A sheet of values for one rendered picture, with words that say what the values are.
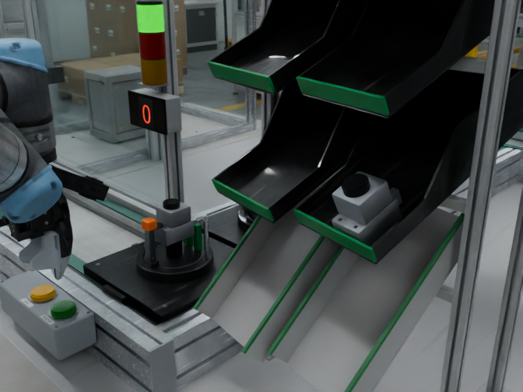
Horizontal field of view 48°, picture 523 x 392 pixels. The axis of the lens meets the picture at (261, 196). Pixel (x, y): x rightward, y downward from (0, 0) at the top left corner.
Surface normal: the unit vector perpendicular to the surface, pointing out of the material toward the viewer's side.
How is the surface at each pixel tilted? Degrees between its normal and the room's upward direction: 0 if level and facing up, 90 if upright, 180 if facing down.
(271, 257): 45
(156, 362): 90
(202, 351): 90
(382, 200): 90
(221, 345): 90
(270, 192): 25
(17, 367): 0
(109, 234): 0
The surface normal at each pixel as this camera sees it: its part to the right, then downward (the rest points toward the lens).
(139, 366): -0.70, 0.27
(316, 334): -0.58, -0.50
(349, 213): -0.73, 0.59
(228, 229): 0.00, -0.93
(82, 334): 0.72, 0.26
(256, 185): -0.34, -0.75
